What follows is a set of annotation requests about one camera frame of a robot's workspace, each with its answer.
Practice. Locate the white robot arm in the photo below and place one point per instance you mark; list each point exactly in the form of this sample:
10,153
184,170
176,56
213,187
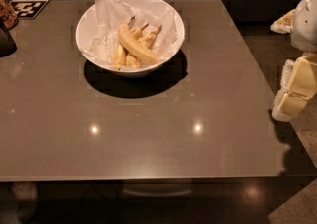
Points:
304,27

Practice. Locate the black white fiducial marker card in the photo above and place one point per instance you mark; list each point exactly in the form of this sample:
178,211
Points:
28,9

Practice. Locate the yellow banana right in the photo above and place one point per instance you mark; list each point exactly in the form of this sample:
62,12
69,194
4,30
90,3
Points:
146,40

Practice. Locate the white crumpled paper liner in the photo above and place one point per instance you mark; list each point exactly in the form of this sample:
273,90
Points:
109,16

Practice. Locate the dark round object left edge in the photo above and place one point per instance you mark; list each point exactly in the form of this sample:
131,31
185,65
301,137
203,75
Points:
7,44

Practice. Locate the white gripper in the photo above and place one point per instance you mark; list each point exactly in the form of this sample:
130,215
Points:
305,26

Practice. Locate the brown patterned jar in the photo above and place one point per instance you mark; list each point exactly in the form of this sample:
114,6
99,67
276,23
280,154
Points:
7,14

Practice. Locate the white ceramic bowl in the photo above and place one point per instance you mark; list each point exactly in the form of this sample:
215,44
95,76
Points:
86,33

